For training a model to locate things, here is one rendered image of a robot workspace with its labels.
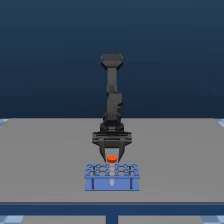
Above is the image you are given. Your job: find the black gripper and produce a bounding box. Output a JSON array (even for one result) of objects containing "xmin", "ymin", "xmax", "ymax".
[{"xmin": 92, "ymin": 120, "xmax": 133, "ymax": 164}]

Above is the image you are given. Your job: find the clear orange-capped centrifuge tube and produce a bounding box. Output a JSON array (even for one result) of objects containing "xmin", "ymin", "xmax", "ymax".
[{"xmin": 106, "ymin": 155, "xmax": 118, "ymax": 187}]

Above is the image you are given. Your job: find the blue tube rack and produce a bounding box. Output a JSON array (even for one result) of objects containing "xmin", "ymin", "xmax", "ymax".
[{"xmin": 84, "ymin": 163, "xmax": 141, "ymax": 192}]

